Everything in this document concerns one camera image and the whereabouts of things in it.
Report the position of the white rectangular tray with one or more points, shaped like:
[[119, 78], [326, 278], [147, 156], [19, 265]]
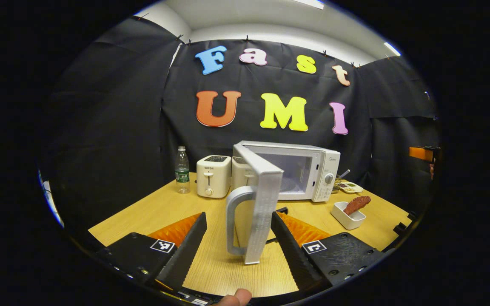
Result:
[[345, 219]]

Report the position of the white microwave oven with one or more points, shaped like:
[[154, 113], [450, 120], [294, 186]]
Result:
[[266, 191]]

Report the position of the small metal container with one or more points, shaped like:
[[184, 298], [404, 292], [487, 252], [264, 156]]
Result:
[[337, 187]]

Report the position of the white toaster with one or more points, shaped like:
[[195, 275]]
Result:
[[240, 174], [213, 178]]

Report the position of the large ceiling light panel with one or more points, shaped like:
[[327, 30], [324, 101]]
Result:
[[313, 3]]

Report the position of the black table edge clamp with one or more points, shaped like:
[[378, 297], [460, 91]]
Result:
[[403, 226]]

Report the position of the striped straw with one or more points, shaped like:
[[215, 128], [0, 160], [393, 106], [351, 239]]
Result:
[[344, 174]]

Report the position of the brown meat piece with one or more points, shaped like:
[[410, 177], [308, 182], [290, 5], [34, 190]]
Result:
[[357, 204]]

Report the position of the clear plastic water bottle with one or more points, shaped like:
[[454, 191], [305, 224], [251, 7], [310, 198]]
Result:
[[182, 174]]

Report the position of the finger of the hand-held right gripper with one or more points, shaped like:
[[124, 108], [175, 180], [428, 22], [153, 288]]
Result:
[[419, 153]]

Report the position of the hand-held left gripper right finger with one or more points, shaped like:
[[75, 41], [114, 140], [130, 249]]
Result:
[[289, 250]]

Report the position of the white divided seed dish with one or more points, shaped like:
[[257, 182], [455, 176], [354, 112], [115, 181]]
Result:
[[352, 188]]

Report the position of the small ceiling light panel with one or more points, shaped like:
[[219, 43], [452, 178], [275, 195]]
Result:
[[392, 48]]

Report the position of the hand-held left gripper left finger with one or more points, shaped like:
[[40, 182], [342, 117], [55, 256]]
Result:
[[189, 250]]

